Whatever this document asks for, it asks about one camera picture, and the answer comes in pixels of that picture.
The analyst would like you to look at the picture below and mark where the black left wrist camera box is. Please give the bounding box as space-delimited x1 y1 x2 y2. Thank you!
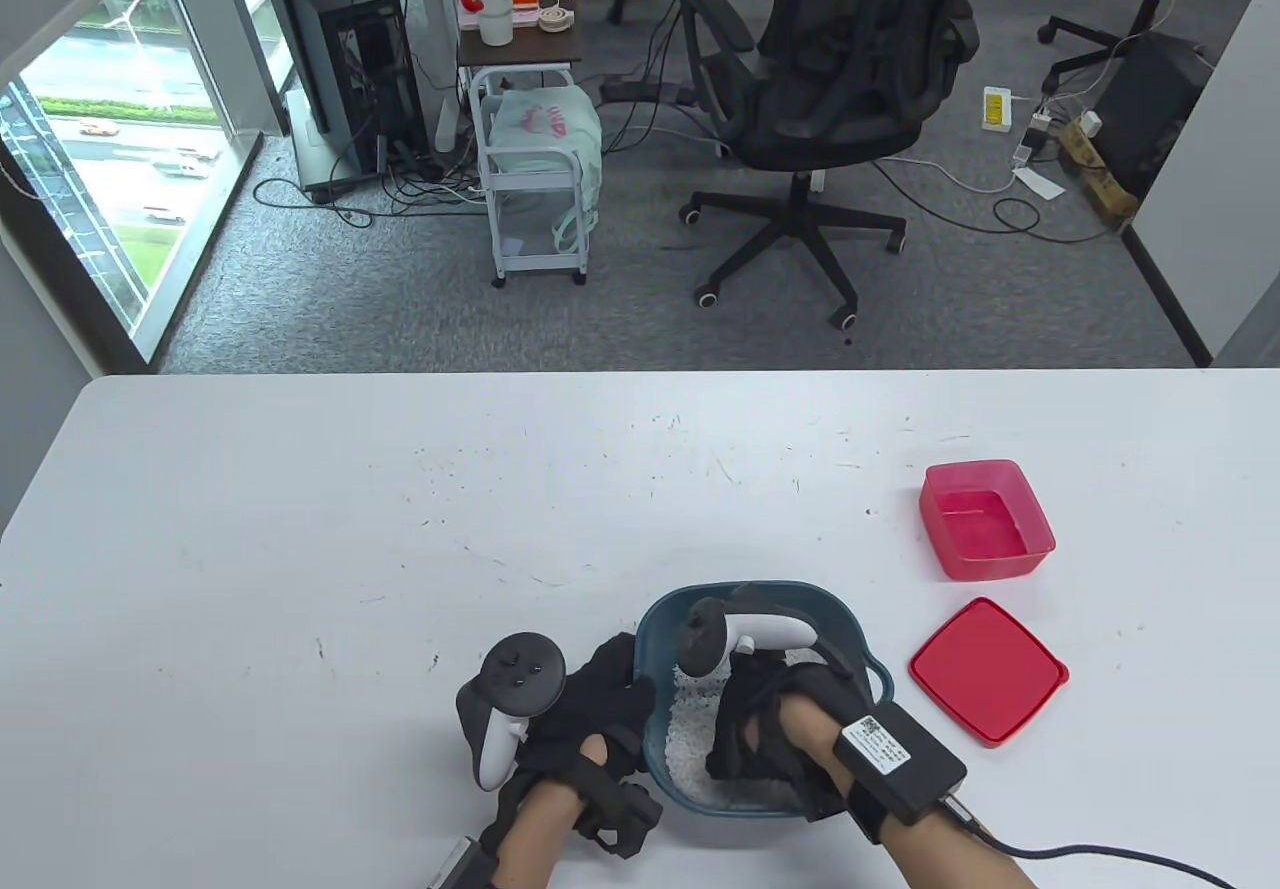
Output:
424 833 499 889

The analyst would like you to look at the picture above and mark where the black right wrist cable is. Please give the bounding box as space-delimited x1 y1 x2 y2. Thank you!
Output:
939 796 1242 889

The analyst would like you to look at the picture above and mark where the red plastic container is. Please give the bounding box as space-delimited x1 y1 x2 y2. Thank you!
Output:
919 458 1058 583

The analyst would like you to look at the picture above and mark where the large glass window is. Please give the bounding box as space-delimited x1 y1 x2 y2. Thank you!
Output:
0 0 265 363

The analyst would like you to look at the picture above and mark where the black floor box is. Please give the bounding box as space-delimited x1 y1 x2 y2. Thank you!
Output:
1084 31 1212 201

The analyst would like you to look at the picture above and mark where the person's left hand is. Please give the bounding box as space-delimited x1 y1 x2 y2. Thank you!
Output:
488 632 665 862

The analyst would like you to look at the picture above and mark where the long black floor cable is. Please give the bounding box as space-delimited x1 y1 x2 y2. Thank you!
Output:
873 157 1123 246

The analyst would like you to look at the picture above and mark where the white rice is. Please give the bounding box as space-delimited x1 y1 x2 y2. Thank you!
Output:
664 668 743 801

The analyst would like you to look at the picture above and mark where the person's left forearm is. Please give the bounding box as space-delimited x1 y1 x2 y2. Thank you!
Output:
494 735 609 889

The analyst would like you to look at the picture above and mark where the white desk leg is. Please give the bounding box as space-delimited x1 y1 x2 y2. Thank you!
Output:
404 0 462 156

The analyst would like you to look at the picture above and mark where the pale green plastic bag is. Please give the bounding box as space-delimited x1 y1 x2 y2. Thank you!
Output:
487 87 605 253

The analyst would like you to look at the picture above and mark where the black white right hand controller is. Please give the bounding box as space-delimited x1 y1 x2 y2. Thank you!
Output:
677 586 822 679

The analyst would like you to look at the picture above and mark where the black computer tower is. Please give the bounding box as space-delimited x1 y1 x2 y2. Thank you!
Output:
268 0 427 203

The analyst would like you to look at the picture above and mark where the black white left hand controller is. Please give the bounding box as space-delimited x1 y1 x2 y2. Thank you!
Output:
455 631 568 793

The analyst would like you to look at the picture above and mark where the white rolling cart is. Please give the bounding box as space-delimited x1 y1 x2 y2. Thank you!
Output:
457 0 589 288

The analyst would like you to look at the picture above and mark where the person's right hand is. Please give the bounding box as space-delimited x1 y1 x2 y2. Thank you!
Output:
705 657 863 822

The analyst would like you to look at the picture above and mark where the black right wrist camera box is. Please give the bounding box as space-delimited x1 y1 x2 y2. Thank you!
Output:
831 700 970 843

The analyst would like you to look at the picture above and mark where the black mesh office chair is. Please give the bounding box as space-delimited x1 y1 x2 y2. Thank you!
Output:
678 0 983 330

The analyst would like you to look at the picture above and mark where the teal plastic basin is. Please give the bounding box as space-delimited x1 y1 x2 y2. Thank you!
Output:
634 580 895 816

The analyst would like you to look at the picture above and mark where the red container lid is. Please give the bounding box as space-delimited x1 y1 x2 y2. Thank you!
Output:
907 596 1071 751

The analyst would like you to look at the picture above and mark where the brown cardboard box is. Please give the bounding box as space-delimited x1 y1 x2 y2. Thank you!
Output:
1059 119 1142 223

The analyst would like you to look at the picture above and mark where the black white hand controller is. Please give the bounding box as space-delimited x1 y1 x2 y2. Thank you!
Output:
455 631 568 793
677 586 822 679

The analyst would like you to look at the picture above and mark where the person's right forearm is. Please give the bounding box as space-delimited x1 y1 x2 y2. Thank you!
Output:
779 693 1037 889

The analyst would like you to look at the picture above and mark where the black power strip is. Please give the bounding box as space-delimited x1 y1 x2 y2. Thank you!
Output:
599 76 703 109

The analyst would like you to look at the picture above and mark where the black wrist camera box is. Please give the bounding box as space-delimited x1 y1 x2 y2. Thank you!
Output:
831 700 970 843
424 833 499 889

